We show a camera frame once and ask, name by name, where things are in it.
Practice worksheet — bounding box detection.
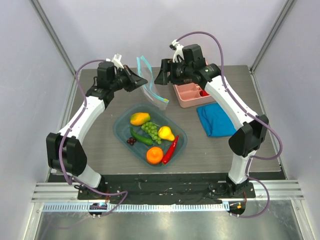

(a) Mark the pink divided organizer box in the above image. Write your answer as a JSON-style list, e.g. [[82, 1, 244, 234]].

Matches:
[[173, 83, 215, 108]]

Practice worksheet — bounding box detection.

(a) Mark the dark red cherry cluster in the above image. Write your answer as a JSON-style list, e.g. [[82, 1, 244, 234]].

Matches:
[[126, 137, 137, 146]]

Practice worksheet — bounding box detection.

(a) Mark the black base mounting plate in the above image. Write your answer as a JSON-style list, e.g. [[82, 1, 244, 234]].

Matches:
[[77, 174, 256, 205]]

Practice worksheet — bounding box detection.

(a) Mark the blue folded cloth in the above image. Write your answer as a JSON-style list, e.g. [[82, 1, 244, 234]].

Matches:
[[196, 103, 236, 138]]

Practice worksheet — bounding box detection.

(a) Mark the red chili pepper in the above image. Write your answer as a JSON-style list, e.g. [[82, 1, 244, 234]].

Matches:
[[161, 135, 179, 165]]

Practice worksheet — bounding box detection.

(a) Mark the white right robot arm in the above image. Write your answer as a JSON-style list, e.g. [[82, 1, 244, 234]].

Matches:
[[154, 42, 269, 198]]

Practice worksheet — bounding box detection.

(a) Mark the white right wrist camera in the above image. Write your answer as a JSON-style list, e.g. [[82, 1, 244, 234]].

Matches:
[[169, 39, 184, 63]]

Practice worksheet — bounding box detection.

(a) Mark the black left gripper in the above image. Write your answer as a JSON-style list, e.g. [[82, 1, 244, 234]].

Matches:
[[110, 65, 148, 93]]

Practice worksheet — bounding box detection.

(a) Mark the aluminium front rail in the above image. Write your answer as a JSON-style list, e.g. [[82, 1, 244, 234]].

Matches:
[[31, 180, 304, 216]]

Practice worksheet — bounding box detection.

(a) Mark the red item in organizer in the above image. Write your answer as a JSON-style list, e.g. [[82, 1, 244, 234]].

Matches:
[[198, 87, 209, 97]]

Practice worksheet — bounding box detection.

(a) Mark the clear blue plastic tray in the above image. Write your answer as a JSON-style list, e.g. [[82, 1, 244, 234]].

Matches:
[[113, 103, 188, 172]]

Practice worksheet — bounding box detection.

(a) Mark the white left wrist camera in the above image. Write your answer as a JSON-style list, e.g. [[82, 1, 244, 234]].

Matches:
[[105, 53, 124, 69]]

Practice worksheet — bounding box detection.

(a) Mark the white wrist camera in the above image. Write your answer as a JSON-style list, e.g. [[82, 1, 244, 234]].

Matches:
[[169, 39, 184, 63], [105, 53, 124, 69]]

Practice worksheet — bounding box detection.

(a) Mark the yellow pear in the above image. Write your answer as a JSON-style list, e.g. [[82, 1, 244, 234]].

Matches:
[[158, 126, 175, 142]]

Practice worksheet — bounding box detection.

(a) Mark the yellow green mango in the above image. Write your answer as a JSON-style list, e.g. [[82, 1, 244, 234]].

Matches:
[[130, 112, 151, 126]]

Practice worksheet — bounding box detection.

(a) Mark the green grape bunch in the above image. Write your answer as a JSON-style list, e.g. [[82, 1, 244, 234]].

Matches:
[[141, 121, 162, 145]]

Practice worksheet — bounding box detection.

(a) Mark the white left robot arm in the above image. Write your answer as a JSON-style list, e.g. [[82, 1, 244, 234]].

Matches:
[[46, 60, 148, 200]]

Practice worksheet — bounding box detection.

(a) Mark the clear zip top bag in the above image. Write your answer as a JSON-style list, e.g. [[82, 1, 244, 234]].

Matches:
[[136, 55, 170, 111]]

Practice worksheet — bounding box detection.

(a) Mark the green chili pepper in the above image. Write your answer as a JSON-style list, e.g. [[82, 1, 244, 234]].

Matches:
[[129, 127, 153, 146]]

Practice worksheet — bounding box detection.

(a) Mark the orange tangerine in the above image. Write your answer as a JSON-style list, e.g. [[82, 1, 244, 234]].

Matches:
[[146, 146, 164, 165]]

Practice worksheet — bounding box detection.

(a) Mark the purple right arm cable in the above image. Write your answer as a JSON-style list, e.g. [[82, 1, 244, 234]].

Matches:
[[174, 31, 284, 218]]

